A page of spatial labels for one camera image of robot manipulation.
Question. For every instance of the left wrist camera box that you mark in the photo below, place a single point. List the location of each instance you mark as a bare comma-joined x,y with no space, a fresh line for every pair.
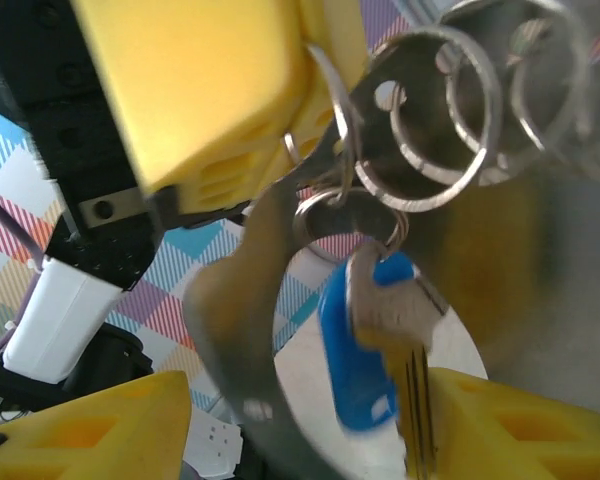
60,320

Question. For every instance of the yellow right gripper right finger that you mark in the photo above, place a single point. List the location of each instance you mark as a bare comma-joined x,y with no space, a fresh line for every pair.
530,440

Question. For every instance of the small brass key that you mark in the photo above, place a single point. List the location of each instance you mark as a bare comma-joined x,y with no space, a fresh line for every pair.
395,310

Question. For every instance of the metal plate with split rings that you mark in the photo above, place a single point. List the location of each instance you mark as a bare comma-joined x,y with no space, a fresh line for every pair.
530,240

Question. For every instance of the blue key tag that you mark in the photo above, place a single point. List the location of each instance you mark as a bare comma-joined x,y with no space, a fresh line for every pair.
355,370

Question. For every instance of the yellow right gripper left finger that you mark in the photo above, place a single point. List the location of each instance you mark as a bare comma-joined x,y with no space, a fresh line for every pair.
105,435

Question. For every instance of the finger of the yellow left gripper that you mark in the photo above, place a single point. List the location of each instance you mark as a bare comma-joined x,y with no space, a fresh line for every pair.
195,85
330,40

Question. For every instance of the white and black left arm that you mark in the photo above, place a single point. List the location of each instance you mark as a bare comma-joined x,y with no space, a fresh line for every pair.
110,360

